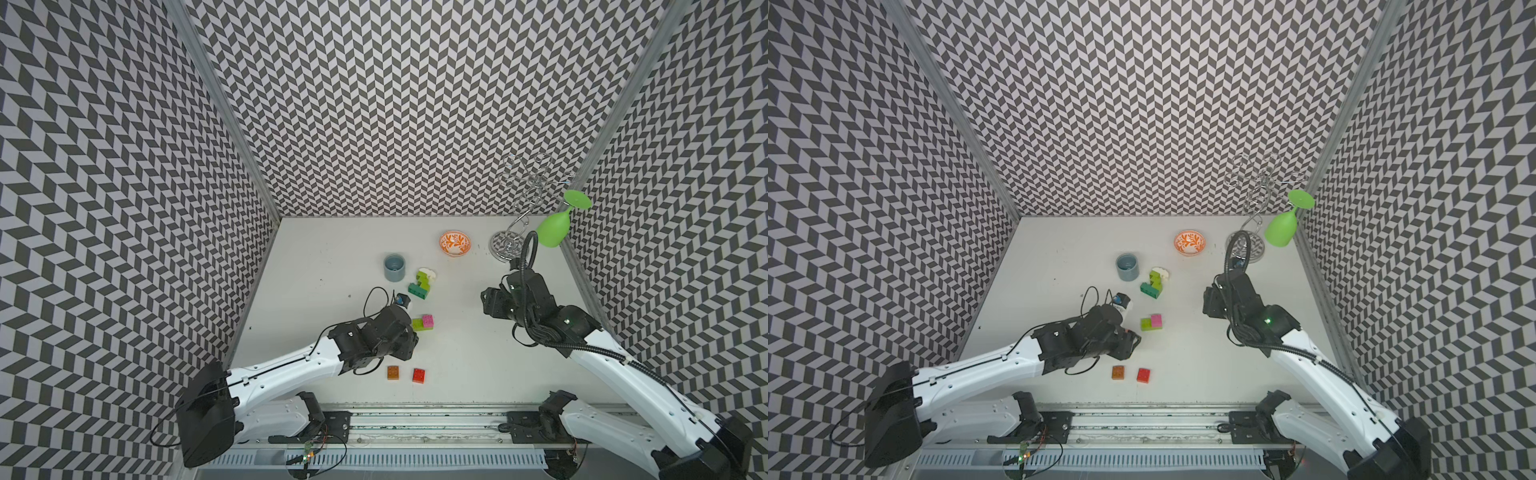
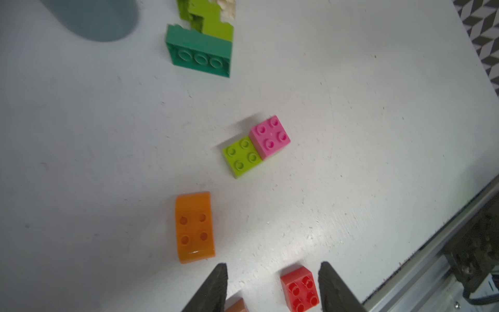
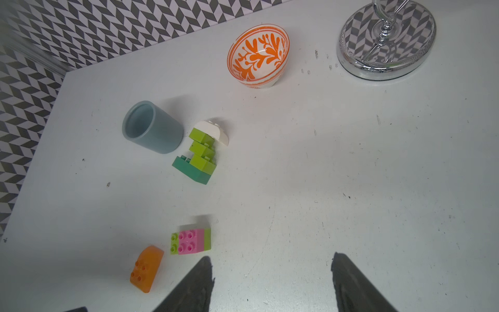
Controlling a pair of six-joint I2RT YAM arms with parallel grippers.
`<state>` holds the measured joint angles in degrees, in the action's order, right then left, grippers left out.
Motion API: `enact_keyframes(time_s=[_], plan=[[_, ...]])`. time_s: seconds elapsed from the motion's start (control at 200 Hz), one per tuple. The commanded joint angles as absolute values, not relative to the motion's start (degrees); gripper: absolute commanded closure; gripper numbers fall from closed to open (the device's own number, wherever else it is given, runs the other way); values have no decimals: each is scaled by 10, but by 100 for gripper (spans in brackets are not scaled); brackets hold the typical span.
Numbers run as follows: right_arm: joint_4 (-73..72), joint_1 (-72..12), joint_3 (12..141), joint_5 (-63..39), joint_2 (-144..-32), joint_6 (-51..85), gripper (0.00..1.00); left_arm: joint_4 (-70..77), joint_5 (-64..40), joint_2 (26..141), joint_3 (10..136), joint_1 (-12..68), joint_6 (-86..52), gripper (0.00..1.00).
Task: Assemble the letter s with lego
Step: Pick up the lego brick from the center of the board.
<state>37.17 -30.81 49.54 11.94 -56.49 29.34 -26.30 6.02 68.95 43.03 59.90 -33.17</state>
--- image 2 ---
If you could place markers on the lime square lego brick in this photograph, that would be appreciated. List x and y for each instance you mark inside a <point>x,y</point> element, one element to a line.
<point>204,9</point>
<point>209,23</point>
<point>183,6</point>

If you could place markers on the teal ceramic cup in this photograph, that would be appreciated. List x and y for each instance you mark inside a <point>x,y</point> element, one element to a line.
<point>96,20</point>

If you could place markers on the orange long lego brick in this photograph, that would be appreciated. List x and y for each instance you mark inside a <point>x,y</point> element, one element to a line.
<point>194,227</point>

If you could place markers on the dark green long lego brick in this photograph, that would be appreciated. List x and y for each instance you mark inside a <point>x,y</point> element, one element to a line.
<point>191,49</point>

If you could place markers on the lime long lego brick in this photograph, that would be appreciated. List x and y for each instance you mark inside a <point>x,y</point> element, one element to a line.
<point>241,157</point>

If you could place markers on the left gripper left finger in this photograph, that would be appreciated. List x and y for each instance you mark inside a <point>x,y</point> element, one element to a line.
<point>211,296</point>

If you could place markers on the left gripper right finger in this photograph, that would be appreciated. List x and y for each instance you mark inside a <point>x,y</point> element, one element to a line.
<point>335,295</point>

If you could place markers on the white long lego brick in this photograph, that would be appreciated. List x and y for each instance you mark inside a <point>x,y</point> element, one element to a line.
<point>227,9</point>

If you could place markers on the pink square lego brick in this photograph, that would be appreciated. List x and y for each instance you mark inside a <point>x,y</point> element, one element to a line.
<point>269,137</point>

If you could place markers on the aluminium front rail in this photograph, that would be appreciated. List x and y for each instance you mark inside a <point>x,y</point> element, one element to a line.
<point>456,270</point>

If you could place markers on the brown square lego brick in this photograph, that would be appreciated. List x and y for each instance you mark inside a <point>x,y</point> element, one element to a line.
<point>238,306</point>

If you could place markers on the red square lego brick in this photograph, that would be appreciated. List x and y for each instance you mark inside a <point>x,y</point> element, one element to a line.
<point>300,290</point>

